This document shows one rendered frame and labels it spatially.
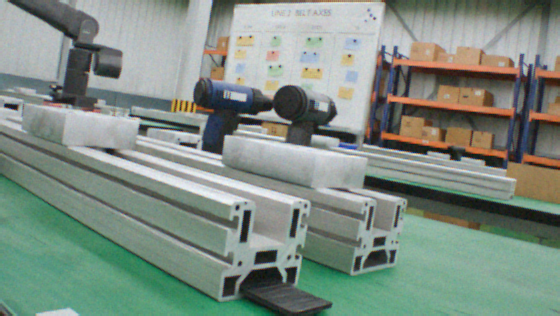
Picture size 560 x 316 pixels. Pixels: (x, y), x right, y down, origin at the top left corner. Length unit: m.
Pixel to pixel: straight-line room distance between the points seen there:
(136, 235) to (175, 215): 0.07
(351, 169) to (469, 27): 11.28
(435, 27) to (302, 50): 8.23
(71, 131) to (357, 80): 3.27
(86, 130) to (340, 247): 0.35
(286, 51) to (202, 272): 3.86
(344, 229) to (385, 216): 0.07
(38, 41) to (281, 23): 9.62
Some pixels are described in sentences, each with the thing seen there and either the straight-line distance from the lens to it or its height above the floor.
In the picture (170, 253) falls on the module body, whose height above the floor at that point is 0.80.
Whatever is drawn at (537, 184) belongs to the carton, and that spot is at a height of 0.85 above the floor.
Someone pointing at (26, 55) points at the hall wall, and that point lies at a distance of 13.19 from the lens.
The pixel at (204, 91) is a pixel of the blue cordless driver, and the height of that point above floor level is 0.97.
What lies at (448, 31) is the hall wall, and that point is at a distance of 12.02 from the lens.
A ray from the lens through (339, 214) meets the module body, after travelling 0.58.
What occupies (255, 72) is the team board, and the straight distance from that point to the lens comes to 4.41.
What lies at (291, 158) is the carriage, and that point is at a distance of 0.61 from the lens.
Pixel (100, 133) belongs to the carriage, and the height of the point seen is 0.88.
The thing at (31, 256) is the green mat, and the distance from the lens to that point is 0.49.
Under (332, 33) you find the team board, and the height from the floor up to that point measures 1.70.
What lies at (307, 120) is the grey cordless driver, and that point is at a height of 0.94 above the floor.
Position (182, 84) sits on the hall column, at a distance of 9.47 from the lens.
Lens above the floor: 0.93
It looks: 3 degrees down
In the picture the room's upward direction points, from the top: 9 degrees clockwise
